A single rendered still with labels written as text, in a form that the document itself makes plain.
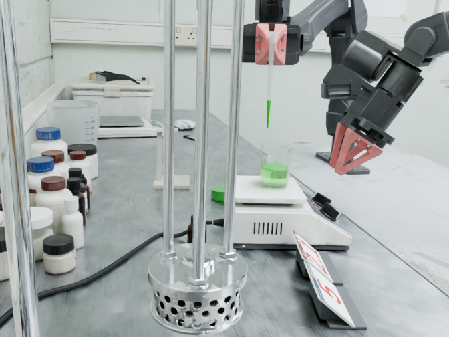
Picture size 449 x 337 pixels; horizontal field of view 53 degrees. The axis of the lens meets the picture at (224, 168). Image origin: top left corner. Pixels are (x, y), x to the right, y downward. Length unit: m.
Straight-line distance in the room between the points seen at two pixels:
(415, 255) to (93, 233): 0.53
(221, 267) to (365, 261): 0.46
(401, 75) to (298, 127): 1.57
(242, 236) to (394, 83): 0.34
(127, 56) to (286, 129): 0.84
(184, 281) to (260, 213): 0.42
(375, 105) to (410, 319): 0.33
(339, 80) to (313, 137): 1.62
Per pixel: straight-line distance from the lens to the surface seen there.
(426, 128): 2.71
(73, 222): 0.72
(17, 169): 0.28
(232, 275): 0.30
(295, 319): 0.58
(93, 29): 2.05
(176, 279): 0.30
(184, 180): 1.03
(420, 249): 0.83
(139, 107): 1.75
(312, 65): 2.31
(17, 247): 0.30
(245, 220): 0.71
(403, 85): 0.79
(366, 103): 0.77
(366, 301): 0.64
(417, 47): 0.76
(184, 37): 2.06
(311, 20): 1.00
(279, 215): 0.71
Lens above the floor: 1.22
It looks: 16 degrees down
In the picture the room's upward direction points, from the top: 2 degrees clockwise
